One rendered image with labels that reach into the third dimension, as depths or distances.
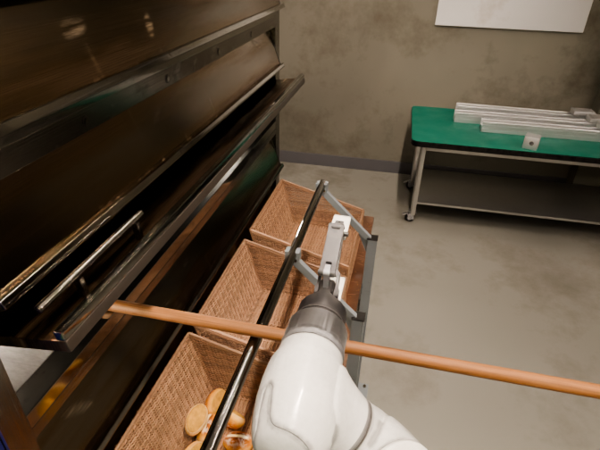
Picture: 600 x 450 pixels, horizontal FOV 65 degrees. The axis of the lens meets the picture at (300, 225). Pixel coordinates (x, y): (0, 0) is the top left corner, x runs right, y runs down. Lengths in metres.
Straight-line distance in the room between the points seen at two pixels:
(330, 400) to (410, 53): 4.06
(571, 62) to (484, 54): 0.71
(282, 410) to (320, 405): 0.04
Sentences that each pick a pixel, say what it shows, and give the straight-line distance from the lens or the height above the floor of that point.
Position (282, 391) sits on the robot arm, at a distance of 0.57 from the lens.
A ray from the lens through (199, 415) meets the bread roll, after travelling 1.63.
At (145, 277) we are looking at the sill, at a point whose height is 1.18.
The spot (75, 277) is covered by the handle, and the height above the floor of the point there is 1.46.
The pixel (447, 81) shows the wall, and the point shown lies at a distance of 4.56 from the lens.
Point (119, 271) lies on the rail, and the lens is 0.96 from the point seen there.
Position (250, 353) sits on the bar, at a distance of 1.11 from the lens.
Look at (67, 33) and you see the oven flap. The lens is 1.05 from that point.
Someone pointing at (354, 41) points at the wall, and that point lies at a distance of 4.49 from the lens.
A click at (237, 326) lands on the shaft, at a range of 1.13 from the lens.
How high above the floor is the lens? 1.98
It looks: 31 degrees down
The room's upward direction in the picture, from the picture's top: 2 degrees clockwise
